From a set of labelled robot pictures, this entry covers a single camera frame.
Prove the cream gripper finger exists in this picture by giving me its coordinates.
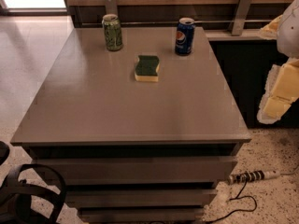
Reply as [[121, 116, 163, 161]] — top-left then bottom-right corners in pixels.
[[259, 15, 282, 40], [257, 58, 299, 124]]

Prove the blue Pepsi can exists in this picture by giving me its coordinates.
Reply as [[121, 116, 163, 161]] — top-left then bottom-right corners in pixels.
[[175, 18, 195, 56]]

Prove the green soda can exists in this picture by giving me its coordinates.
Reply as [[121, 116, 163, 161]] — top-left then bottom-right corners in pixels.
[[102, 14, 122, 51]]

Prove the white power strip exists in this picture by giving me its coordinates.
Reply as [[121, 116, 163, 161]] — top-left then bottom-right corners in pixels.
[[228, 170, 280, 185]]

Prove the metal wall bracket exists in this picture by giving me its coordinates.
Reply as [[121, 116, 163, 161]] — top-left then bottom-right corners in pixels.
[[231, 0, 252, 36], [104, 0, 118, 15]]

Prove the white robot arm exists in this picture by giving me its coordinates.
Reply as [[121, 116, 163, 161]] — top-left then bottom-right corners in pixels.
[[257, 0, 299, 124]]

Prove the left metal wall bracket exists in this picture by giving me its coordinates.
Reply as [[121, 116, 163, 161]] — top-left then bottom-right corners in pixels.
[[104, 0, 118, 15]]

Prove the black power cable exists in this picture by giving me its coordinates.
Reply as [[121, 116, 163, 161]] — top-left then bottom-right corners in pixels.
[[205, 180, 258, 224]]

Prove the green and yellow sponge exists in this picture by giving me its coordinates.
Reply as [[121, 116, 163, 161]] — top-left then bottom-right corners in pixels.
[[135, 55, 160, 82]]

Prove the right metal wall bracket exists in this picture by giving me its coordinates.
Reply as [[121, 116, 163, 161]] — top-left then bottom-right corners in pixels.
[[231, 0, 252, 36]]

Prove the grey drawer cabinet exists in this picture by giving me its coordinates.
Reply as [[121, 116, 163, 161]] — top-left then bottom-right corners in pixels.
[[11, 28, 250, 224]]

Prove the metal rail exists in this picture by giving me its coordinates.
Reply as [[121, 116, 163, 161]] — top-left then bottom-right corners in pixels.
[[81, 20, 271, 27]]

